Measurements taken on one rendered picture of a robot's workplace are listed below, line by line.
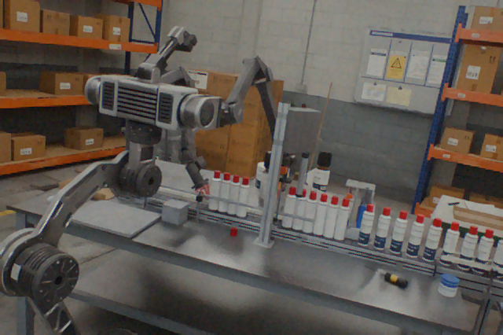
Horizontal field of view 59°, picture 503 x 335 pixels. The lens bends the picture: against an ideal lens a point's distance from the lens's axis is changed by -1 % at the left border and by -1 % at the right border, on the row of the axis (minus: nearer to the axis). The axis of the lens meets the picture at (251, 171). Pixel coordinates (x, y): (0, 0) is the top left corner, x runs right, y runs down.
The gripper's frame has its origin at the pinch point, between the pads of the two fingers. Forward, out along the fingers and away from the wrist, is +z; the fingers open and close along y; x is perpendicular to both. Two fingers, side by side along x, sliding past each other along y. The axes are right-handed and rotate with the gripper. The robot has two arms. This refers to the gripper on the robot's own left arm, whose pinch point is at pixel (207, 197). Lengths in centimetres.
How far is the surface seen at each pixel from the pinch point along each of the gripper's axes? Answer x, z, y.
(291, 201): -40.2, 20.2, -2.9
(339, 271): -52, 53, -26
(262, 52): 44, -127, 486
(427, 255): -85, 69, -4
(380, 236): -71, 52, -4
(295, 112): -66, -17, -18
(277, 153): -49, -5, -16
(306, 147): -61, 0, -10
